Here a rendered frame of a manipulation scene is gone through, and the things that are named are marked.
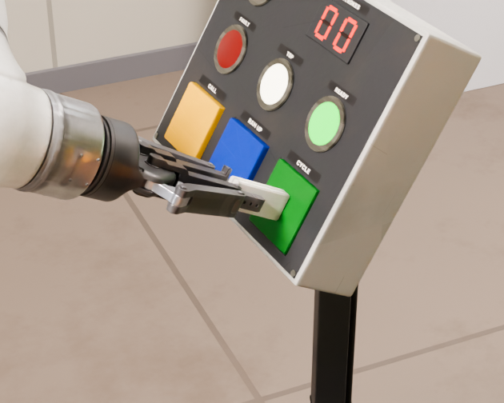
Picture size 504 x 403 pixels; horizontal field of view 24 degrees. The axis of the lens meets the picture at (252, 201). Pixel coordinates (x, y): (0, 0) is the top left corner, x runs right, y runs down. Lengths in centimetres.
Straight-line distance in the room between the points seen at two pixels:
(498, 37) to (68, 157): 281
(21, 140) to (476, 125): 263
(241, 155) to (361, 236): 17
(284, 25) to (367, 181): 22
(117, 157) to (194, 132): 31
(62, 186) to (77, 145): 4
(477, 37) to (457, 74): 252
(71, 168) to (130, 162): 6
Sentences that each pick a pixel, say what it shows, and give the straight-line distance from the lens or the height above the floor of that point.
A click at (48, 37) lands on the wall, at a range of 360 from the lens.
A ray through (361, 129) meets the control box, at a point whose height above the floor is 110.
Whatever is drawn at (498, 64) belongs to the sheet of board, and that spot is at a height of 7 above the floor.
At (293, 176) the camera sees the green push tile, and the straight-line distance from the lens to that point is 118.
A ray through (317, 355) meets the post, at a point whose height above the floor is 71.
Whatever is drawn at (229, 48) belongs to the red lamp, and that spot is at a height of 109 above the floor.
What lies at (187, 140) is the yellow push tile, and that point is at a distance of 133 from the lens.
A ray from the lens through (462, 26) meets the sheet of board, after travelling 362.
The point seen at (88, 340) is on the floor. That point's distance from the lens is 263.
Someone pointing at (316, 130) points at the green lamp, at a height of 108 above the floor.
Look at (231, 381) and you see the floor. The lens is 250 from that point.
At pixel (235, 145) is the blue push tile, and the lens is 126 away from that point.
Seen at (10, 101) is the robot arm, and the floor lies 121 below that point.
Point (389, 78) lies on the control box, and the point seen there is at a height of 115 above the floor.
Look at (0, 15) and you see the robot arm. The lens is 105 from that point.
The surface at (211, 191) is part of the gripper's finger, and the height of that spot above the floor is 108.
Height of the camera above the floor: 165
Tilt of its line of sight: 32 degrees down
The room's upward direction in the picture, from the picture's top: straight up
